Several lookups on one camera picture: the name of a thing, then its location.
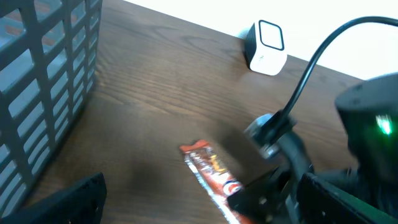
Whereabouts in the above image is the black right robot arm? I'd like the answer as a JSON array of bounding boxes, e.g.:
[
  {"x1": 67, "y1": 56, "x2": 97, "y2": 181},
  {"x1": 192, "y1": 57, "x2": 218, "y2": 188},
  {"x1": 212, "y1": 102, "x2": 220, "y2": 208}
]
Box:
[{"x1": 227, "y1": 73, "x2": 397, "y2": 223}]

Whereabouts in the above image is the white barcode scanner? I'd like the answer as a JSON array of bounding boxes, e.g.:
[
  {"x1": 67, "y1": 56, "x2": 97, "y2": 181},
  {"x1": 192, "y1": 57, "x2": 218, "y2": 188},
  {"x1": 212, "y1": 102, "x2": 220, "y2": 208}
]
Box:
[{"x1": 244, "y1": 19, "x2": 287, "y2": 76}]

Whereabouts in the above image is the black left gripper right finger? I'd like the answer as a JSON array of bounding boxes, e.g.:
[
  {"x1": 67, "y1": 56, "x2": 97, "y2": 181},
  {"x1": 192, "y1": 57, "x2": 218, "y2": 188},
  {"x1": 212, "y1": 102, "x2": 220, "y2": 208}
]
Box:
[{"x1": 297, "y1": 173, "x2": 397, "y2": 224}]

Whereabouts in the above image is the red brown candy bar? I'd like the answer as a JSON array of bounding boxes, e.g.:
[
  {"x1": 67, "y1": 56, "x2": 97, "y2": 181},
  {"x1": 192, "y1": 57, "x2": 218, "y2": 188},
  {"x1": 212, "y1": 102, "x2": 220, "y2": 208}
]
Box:
[{"x1": 179, "y1": 139, "x2": 254, "y2": 224}]

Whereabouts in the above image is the grey plastic shopping basket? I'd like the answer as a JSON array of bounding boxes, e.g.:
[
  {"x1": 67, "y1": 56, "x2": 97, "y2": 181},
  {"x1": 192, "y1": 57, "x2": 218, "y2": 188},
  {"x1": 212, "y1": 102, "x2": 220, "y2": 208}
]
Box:
[{"x1": 1, "y1": 0, "x2": 103, "y2": 217}]

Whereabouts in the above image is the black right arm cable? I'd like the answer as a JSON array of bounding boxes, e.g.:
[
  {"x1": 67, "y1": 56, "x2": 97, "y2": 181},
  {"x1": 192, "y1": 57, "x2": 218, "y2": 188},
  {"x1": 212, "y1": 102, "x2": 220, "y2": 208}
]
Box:
[{"x1": 279, "y1": 16, "x2": 398, "y2": 121}]

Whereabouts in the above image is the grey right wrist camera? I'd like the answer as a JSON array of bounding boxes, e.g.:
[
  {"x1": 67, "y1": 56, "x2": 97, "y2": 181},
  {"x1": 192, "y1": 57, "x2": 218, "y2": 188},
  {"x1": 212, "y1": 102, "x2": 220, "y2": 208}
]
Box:
[{"x1": 243, "y1": 111, "x2": 297, "y2": 160}]

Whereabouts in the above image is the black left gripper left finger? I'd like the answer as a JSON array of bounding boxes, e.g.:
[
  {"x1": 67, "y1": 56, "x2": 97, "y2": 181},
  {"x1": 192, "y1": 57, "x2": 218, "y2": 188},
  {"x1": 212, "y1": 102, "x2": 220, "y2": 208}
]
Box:
[{"x1": 1, "y1": 172, "x2": 107, "y2": 224}]

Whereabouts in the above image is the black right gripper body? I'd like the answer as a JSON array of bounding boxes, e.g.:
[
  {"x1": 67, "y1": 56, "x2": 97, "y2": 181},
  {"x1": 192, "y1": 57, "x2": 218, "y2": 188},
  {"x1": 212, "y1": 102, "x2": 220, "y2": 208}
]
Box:
[{"x1": 227, "y1": 131, "x2": 314, "y2": 223}]

